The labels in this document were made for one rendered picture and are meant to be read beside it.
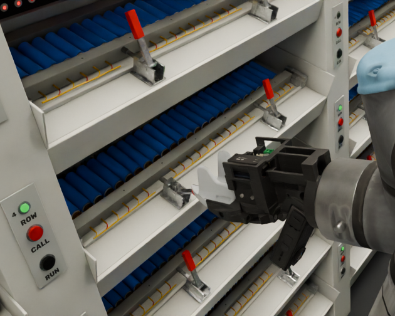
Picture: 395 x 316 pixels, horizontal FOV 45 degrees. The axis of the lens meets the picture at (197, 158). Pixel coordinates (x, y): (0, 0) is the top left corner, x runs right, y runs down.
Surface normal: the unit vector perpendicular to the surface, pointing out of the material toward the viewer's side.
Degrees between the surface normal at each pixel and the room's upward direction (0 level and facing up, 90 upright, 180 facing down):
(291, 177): 90
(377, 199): 47
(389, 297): 74
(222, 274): 21
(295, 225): 89
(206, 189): 90
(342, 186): 40
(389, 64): 13
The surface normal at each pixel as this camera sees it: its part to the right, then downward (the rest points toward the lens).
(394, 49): -0.37, -0.84
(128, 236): 0.12, -0.72
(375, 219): -0.70, 0.15
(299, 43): -0.65, 0.47
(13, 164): 0.74, 0.22
